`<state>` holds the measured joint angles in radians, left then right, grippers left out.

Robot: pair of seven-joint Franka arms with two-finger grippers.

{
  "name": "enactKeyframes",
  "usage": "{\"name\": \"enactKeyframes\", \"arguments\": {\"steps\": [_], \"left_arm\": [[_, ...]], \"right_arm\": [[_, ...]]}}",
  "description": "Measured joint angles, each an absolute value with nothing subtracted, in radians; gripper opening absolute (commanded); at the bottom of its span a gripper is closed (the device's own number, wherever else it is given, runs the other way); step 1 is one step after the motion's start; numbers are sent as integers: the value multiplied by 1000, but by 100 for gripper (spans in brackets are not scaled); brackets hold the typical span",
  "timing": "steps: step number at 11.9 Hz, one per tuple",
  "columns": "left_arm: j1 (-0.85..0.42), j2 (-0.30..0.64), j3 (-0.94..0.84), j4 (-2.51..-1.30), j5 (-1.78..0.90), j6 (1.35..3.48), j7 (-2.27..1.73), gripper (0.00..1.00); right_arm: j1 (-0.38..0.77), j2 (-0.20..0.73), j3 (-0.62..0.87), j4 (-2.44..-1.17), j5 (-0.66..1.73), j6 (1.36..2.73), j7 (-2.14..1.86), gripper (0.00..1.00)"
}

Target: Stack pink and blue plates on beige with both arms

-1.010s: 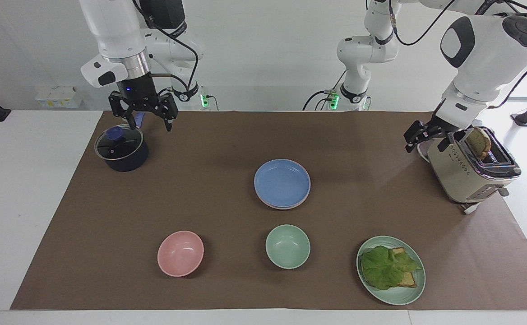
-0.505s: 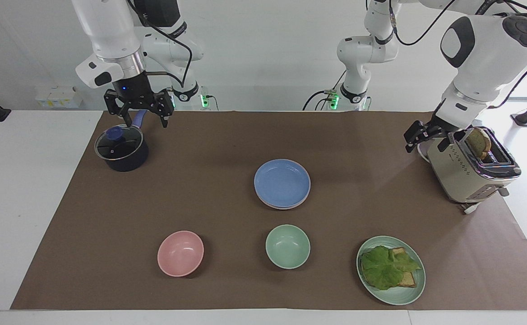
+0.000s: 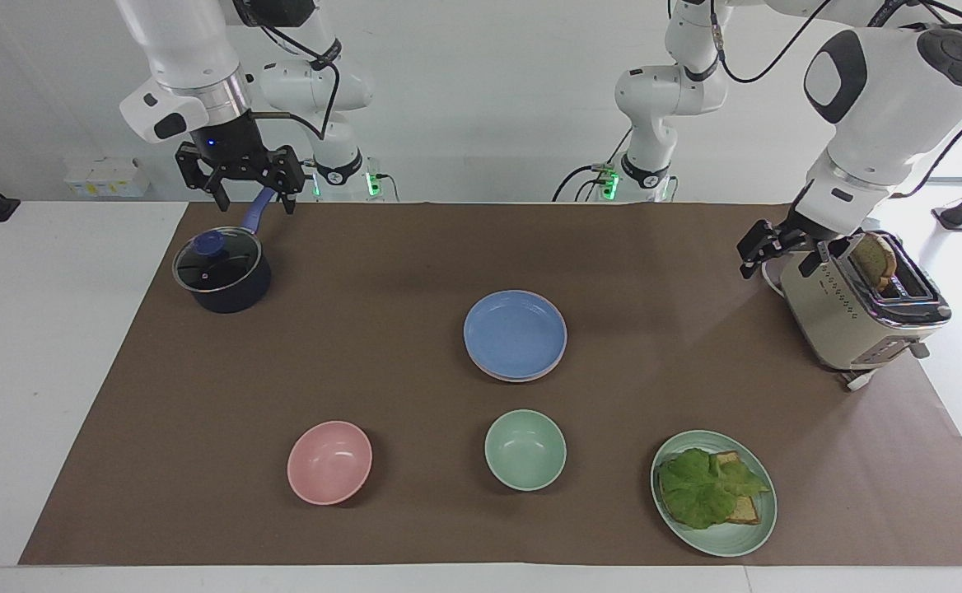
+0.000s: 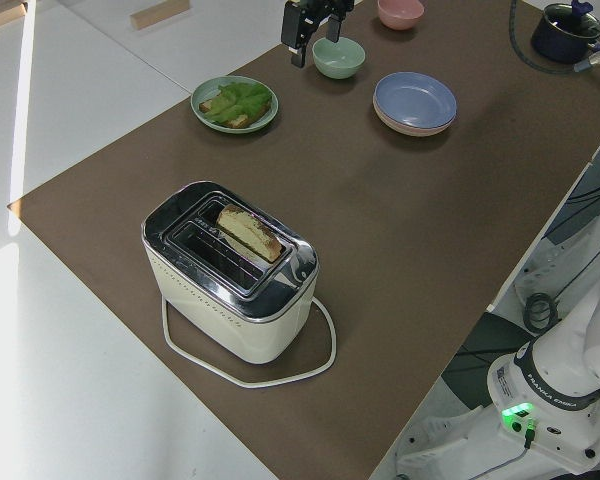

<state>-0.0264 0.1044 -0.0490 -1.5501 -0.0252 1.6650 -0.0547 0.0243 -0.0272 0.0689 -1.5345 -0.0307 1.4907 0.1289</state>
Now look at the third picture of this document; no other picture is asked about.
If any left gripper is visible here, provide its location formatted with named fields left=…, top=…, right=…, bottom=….
left=737, top=204, right=841, bottom=280

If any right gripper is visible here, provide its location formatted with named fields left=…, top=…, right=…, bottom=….
left=175, top=112, right=307, bottom=216

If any bread slice with dark crust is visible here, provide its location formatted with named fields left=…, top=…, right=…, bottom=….
left=849, top=233, right=899, bottom=292

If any silver toaster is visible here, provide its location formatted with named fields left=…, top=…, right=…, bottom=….
left=779, top=231, right=953, bottom=393

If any glass lid with blue knob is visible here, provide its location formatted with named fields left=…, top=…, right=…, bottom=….
left=172, top=227, right=262, bottom=293

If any dark blue saucepan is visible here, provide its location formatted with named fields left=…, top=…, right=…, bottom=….
left=173, top=187, right=278, bottom=315

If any green lettuce leaf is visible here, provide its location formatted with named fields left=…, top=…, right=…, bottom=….
left=657, top=448, right=771, bottom=530

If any toasted bread slice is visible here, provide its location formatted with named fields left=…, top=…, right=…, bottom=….
left=713, top=451, right=763, bottom=525

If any blue plate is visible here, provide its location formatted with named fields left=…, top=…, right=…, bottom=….
left=463, top=290, right=568, bottom=381

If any green plate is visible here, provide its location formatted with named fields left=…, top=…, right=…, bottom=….
left=651, top=430, right=778, bottom=558

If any pink bowl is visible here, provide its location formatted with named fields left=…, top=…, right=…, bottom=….
left=287, top=421, right=373, bottom=507

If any green bowl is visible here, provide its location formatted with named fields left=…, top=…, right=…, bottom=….
left=484, top=409, right=567, bottom=493

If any black cable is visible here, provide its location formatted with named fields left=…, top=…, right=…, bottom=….
left=238, top=0, right=343, bottom=141
left=889, top=82, right=962, bottom=200
left=552, top=124, right=638, bottom=203
left=707, top=0, right=840, bottom=85

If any white wall socket box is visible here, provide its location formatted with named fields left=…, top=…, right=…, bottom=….
left=63, top=157, right=152, bottom=199

